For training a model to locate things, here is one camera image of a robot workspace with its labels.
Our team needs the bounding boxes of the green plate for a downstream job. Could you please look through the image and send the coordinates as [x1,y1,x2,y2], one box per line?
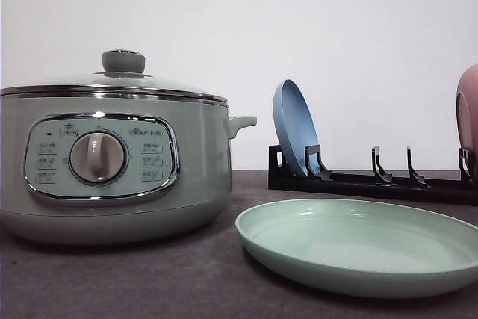
[235,199,478,299]

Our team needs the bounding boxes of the glass steamer lid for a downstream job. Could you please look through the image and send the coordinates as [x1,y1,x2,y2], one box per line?
[0,49,228,105]

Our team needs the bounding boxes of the blue plate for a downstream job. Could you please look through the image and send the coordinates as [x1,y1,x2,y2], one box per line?
[273,80,320,176]

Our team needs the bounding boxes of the black plate rack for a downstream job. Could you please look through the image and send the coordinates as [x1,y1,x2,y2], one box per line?
[269,144,478,206]

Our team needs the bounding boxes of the green electric steamer pot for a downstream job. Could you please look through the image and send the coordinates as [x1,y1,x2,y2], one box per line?
[0,93,258,247]

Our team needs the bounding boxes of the pink plate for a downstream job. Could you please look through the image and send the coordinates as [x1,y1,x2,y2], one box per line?
[456,64,478,180]

